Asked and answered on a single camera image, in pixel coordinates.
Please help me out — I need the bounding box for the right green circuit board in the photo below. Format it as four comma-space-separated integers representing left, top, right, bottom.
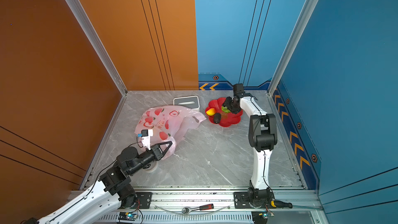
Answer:
251, 212, 272, 224

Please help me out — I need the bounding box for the white grey tissue box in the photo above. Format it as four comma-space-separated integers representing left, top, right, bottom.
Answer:
173, 95, 200, 111

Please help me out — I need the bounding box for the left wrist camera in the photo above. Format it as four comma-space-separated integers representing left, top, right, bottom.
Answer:
137, 129, 153, 150

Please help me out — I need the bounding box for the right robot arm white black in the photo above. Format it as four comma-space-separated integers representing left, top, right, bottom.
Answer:
223, 84, 278, 208

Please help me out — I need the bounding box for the red flower-shaped plate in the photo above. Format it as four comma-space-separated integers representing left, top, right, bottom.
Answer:
205, 97, 244, 128

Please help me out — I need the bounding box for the right aluminium corner post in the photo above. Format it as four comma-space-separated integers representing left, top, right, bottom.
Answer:
267, 0, 319, 96

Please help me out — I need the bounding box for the left aluminium corner post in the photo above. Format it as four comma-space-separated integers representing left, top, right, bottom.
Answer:
65, 0, 127, 96

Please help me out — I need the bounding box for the aluminium front rail frame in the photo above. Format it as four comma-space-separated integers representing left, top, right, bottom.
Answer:
94, 187, 328, 224

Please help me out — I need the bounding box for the green lime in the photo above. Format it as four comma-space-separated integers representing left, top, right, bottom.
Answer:
221, 106, 231, 113

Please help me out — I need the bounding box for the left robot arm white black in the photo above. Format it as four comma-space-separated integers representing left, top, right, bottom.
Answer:
24, 141, 173, 224

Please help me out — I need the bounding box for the green circuit board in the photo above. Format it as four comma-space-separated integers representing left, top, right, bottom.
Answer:
251, 212, 272, 224
118, 212, 139, 223

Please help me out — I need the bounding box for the yellow black screwdriver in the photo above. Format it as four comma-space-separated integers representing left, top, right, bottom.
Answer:
270, 200, 293, 209

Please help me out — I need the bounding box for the left green circuit board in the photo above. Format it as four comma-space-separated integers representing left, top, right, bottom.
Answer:
118, 212, 139, 223

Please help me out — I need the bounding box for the red handled ratchet wrench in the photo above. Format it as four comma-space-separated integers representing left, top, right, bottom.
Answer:
181, 204, 214, 215

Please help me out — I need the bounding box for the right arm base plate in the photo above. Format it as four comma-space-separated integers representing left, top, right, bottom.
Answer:
233, 192, 274, 209

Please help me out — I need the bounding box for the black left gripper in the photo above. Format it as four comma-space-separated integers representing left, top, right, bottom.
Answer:
130, 140, 172, 177

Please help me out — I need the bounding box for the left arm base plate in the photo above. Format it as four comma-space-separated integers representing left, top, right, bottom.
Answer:
122, 191, 153, 209

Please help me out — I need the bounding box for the aluminium corner post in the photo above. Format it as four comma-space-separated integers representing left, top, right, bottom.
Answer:
65, 0, 127, 96
267, 0, 319, 96

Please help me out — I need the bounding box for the dark avocado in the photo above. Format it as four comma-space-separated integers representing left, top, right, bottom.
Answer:
213, 113, 222, 124

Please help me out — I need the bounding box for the pink printed plastic bag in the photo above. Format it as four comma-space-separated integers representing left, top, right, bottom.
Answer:
135, 105, 206, 159

